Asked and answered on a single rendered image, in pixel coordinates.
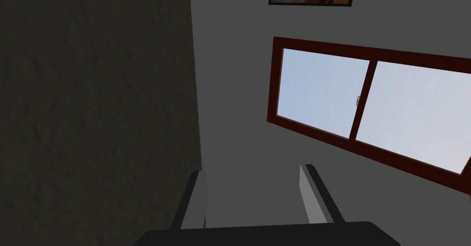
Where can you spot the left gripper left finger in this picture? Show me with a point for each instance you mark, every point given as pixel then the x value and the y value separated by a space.
pixel 192 209

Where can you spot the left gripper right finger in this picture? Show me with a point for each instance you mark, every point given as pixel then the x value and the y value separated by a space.
pixel 317 202

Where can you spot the dark red framed window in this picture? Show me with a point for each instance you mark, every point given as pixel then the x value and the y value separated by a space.
pixel 404 110

